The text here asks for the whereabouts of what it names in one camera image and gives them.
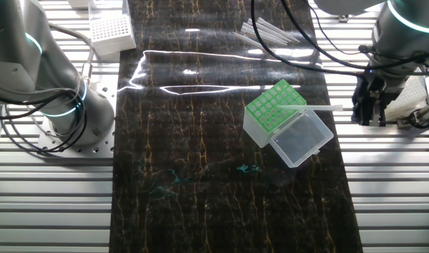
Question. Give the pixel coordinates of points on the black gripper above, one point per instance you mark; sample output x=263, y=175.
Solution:
x=379, y=89

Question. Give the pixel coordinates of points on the clear large pipette tip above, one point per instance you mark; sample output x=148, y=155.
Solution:
x=312, y=107
x=270, y=31
x=259, y=37
x=265, y=34
x=245, y=39
x=275, y=27

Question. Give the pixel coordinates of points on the green pipette tip holder box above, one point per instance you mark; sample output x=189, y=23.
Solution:
x=267, y=114

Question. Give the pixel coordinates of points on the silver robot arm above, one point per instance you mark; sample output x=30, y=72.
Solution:
x=17, y=52

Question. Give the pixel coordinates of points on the white tip rack tilted box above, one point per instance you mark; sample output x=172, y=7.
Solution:
x=410, y=96

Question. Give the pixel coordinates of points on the white tip rack clear lid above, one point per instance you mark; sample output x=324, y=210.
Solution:
x=110, y=30

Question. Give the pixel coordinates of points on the black marble pattern mat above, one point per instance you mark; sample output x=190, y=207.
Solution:
x=200, y=193

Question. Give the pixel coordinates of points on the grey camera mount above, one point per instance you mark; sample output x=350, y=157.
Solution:
x=428, y=111

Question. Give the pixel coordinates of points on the metal corner bracket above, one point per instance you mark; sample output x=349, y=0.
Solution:
x=344, y=18

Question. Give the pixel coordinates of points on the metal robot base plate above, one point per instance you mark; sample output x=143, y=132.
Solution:
x=107, y=91

